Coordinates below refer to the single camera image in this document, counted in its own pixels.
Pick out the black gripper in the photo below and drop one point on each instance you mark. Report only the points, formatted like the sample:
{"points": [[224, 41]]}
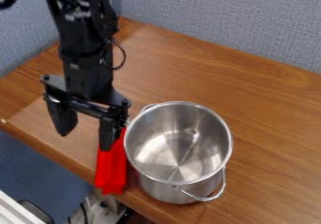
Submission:
{"points": [[83, 90]]}

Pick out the red plastic block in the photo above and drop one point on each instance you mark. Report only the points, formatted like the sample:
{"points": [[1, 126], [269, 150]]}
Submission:
{"points": [[110, 177]]}

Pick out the black white striped object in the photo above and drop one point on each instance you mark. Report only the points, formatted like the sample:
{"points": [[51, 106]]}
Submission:
{"points": [[22, 212]]}

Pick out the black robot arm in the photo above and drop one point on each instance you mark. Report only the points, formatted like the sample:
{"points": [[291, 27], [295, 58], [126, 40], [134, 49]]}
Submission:
{"points": [[86, 24]]}

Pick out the white device under table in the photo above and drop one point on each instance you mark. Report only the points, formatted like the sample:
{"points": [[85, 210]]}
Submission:
{"points": [[102, 209]]}

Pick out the metal pot with handle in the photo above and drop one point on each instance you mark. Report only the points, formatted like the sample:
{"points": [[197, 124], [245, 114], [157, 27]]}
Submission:
{"points": [[178, 146]]}

